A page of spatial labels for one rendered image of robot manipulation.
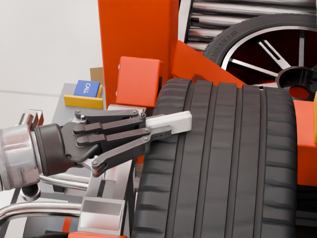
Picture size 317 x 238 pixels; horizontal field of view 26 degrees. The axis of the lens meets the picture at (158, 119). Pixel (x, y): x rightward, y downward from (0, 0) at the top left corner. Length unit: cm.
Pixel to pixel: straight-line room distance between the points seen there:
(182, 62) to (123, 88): 42
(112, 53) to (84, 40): 147
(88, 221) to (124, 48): 60
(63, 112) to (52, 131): 111
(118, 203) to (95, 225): 5
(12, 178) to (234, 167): 33
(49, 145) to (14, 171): 6
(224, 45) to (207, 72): 55
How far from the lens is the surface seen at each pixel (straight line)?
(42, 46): 303
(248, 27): 232
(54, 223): 129
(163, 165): 103
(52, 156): 99
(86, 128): 103
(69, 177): 123
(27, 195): 153
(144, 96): 126
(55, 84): 285
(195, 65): 168
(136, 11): 148
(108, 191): 114
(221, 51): 222
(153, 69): 126
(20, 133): 99
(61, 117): 210
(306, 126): 178
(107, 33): 153
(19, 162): 98
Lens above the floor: 198
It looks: 47 degrees down
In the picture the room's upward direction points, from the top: straight up
